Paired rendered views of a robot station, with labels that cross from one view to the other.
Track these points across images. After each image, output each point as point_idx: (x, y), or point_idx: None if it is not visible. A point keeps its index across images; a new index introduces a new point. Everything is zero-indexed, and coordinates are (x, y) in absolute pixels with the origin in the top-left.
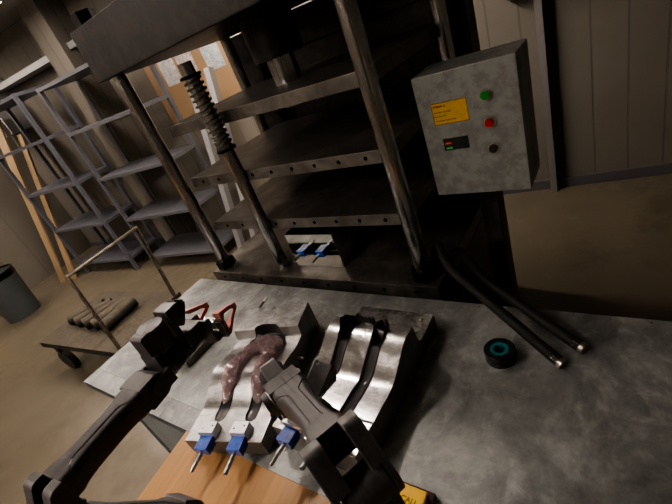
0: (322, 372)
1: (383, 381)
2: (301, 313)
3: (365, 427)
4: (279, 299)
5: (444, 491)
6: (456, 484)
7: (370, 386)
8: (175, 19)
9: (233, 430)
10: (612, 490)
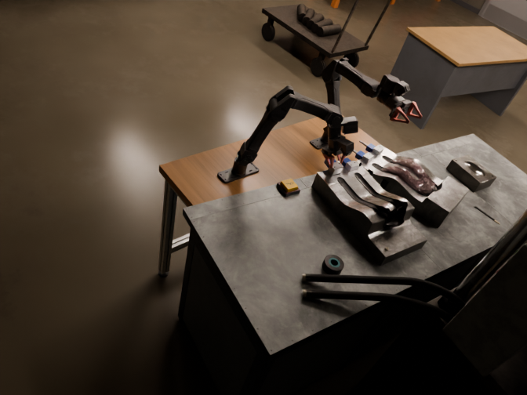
0: (345, 143)
1: (349, 202)
2: (437, 204)
3: (287, 99)
4: (489, 227)
5: (285, 200)
6: (285, 204)
7: (350, 197)
8: None
9: (368, 154)
10: (241, 236)
